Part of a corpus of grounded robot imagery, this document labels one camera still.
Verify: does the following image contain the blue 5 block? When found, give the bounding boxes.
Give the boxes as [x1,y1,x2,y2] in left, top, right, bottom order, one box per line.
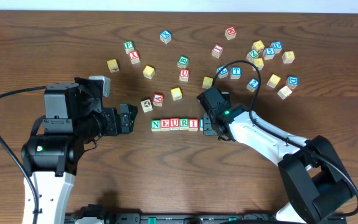
[263,47,275,60]

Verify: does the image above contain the blue T block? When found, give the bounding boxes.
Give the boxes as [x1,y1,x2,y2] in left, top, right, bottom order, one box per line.
[230,67,242,80]

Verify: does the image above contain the green F block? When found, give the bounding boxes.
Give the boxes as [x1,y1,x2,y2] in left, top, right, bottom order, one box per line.
[124,40,134,54]

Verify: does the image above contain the red Y block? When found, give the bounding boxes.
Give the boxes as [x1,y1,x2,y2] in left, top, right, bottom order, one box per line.
[128,50,140,64]

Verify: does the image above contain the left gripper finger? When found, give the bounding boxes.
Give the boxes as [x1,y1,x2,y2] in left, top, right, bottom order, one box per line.
[126,104,138,123]
[120,104,134,134]

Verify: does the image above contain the blue D block upper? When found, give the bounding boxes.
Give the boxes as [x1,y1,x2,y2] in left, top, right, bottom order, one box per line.
[270,41,283,54]

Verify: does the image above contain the red i block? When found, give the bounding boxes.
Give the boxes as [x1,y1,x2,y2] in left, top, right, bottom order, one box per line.
[211,44,224,58]
[188,119,199,131]

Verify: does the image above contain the white block right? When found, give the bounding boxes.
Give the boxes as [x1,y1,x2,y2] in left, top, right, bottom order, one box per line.
[277,86,292,100]

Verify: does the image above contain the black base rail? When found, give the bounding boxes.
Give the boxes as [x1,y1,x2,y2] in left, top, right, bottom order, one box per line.
[65,212,347,224]

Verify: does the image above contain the plain yellow block centre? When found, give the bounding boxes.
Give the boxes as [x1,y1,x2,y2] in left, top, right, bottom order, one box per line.
[202,77,214,89]

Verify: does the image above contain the blue D block lower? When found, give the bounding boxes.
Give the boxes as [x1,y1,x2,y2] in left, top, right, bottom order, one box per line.
[286,75,299,90]

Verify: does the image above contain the blue 2 block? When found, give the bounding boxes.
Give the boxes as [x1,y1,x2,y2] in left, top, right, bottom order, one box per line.
[247,78,259,92]

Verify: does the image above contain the red u block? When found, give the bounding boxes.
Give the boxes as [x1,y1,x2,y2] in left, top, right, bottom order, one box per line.
[179,69,190,82]
[169,118,180,131]

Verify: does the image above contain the blue X block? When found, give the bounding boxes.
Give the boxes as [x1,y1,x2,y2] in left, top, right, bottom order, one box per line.
[159,30,172,44]

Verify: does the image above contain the red A block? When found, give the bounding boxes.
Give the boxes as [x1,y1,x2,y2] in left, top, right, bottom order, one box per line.
[153,93,164,106]

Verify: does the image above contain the red block top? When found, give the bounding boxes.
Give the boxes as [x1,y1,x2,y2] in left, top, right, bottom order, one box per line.
[225,26,237,40]

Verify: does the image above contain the red E block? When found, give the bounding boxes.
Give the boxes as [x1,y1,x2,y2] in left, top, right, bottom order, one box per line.
[160,119,171,131]

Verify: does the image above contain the yellow block beside E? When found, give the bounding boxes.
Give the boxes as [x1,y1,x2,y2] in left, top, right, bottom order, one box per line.
[171,87,182,101]

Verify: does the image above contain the green Z block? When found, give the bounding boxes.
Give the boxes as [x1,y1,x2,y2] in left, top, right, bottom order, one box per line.
[246,49,260,63]

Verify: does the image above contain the blue L block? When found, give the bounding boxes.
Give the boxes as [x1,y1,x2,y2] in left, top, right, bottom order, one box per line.
[217,65,229,79]

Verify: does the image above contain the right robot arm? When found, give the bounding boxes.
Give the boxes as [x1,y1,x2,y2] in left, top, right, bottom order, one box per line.
[197,86,358,223]

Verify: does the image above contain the yellow O block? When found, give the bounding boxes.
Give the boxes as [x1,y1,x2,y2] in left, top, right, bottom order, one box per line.
[143,65,155,80]

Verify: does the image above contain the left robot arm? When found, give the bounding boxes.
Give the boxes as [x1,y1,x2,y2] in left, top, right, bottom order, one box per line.
[21,76,138,223]

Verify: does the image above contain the blue P block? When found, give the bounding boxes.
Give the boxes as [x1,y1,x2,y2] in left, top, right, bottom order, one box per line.
[199,118,204,131]

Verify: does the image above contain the blue d block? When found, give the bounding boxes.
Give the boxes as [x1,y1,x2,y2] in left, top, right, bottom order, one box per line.
[286,75,299,90]
[270,41,283,54]

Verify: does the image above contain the green N block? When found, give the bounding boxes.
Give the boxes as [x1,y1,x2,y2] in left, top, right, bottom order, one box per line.
[151,119,161,131]

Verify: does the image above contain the yellow 8 block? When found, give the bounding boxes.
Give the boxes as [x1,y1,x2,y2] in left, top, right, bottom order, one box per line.
[282,51,295,64]

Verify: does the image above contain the white soccer ball block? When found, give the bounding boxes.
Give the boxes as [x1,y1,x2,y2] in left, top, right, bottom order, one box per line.
[141,99,153,113]

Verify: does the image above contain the green B block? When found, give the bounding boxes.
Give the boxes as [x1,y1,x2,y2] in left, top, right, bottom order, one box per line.
[177,55,189,69]

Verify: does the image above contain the yellow block below Z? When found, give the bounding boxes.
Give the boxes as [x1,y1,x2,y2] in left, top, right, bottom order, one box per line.
[253,58,265,70]

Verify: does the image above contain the green R block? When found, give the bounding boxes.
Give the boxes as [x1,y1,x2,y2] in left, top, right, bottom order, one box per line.
[179,118,189,130]

